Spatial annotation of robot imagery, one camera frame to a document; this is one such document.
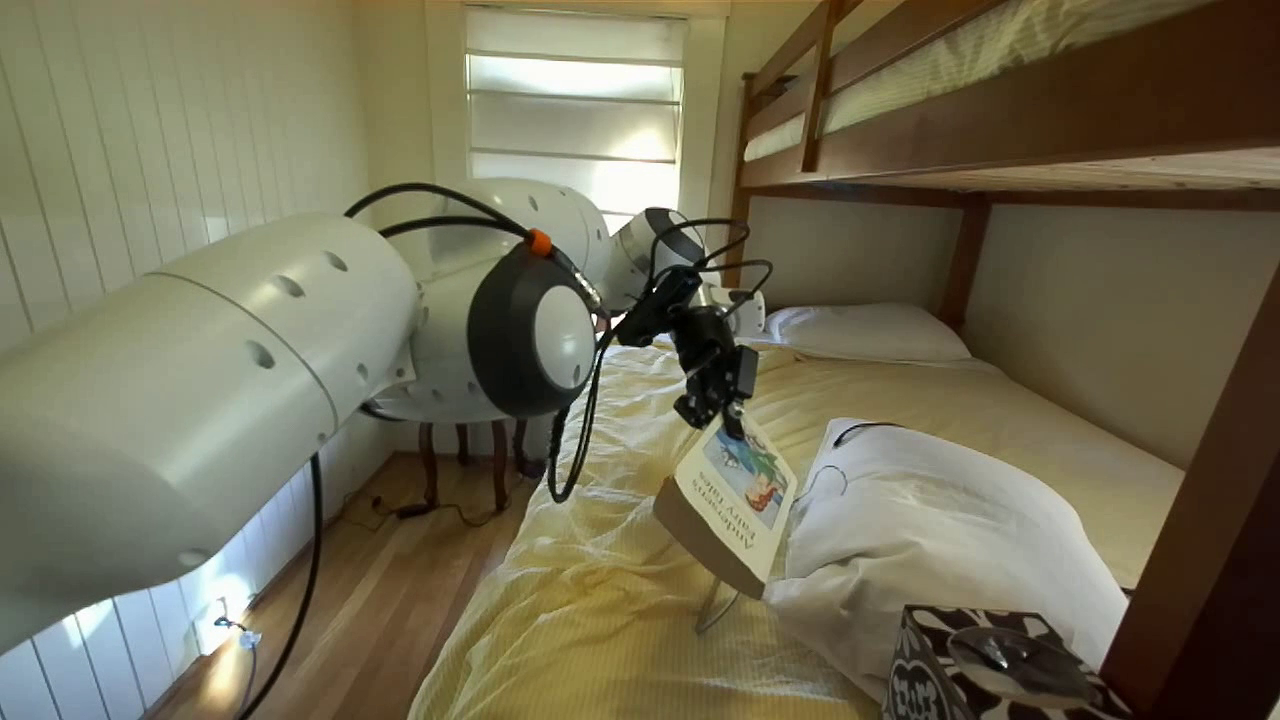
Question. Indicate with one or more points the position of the yellow bed sheet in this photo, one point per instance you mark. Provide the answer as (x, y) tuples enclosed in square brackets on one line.
[(585, 626)]

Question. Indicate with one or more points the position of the small white pillow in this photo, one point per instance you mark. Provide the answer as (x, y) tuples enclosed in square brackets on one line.
[(865, 330)]

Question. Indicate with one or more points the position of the wooden bunk bed frame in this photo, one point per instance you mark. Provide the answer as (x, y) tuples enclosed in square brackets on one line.
[(1065, 104)]

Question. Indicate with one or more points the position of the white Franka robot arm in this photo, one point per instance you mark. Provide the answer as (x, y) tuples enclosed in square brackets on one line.
[(200, 412)]

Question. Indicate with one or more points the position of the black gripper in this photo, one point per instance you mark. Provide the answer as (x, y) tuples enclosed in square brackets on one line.
[(713, 362)]

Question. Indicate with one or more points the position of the small wooden side table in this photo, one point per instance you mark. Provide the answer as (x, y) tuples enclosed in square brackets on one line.
[(496, 463)]

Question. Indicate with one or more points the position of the large white pillow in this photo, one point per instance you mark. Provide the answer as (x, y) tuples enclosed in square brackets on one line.
[(963, 560)]

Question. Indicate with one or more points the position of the white window blind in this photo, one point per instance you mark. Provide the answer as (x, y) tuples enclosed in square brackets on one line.
[(575, 104)]

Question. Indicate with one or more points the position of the white power plug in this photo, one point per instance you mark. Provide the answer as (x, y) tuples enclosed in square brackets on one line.
[(225, 626)]

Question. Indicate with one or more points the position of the bunk mattress with pale sheet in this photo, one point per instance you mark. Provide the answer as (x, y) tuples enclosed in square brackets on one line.
[(963, 55)]

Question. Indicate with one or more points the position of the white paperback novel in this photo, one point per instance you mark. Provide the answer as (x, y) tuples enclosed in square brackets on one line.
[(725, 513)]

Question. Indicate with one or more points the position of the patterned dark cloth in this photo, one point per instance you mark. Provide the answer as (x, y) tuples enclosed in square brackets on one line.
[(985, 664)]

